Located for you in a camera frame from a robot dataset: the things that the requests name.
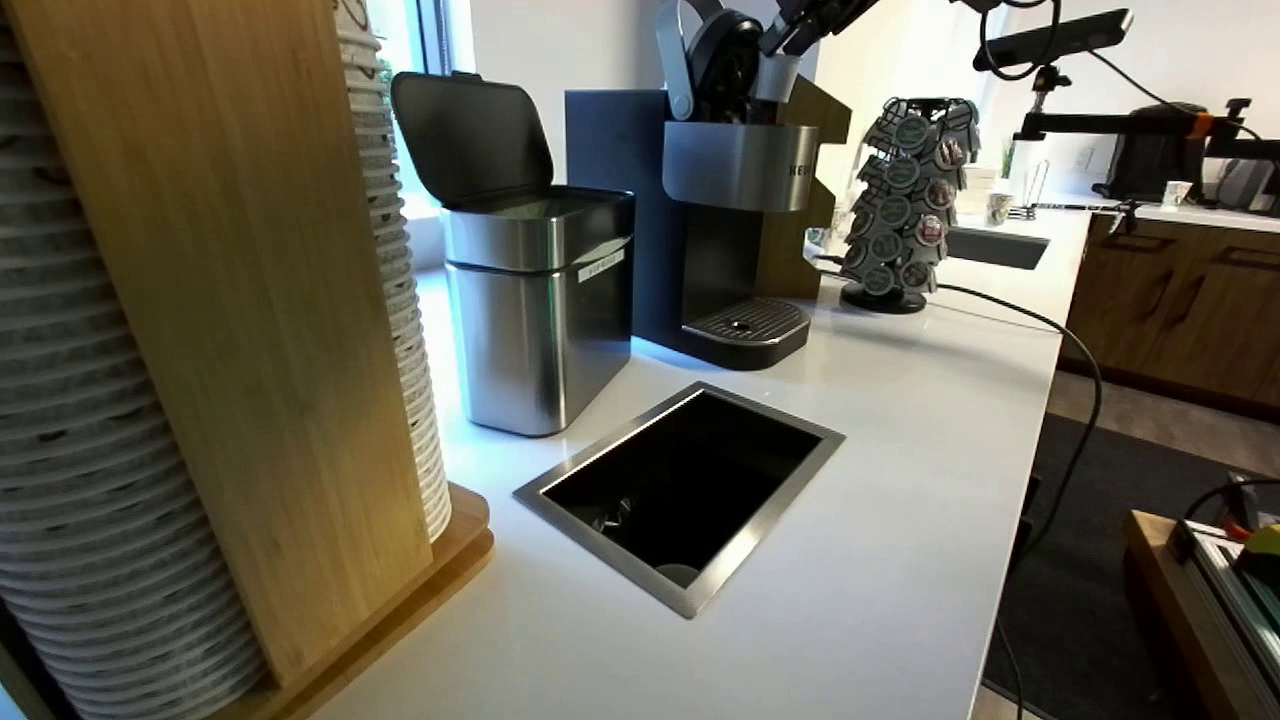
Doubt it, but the wooden robot cart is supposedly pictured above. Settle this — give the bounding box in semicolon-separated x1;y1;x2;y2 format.
1121;503;1280;720

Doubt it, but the black stereo camera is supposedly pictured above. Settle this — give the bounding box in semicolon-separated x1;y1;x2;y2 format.
970;2;1135;79

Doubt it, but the dark countertop sink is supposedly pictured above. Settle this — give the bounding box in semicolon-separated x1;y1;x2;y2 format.
939;218;1056;274

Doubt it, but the aluminium rail frame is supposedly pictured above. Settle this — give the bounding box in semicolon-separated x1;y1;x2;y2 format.
1176;517;1280;673

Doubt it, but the steel framed countertop waste chute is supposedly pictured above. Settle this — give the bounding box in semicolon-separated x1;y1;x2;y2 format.
513;380;847;623

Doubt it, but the window with frame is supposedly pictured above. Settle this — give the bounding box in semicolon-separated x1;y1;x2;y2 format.
357;0;475;274

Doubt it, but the black ribbed drip tray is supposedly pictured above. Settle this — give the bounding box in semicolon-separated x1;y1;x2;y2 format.
668;290;815;374

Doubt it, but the black power cable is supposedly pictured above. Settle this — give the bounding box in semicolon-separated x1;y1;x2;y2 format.
926;274;1113;720

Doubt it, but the black trash can lid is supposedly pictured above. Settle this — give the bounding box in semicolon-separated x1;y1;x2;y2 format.
388;70;558;216

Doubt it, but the small glass cup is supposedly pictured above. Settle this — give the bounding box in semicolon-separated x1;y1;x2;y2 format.
982;183;1019;233

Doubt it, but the black silver coffee maker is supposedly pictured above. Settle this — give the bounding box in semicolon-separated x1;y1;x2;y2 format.
560;0;857;374

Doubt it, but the stainless steel trash can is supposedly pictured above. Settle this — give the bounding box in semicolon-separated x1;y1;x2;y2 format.
440;183;640;438

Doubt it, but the coffee pod carousel rack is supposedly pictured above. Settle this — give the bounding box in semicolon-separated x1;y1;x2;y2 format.
838;94;987;315

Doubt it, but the wooden cup dispenser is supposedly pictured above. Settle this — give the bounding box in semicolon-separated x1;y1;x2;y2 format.
3;0;502;720

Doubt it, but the dark floor mat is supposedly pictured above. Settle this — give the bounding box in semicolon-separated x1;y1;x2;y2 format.
982;410;1280;720

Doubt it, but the brown wooden cabinet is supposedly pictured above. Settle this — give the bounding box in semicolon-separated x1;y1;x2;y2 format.
1062;212;1280;421

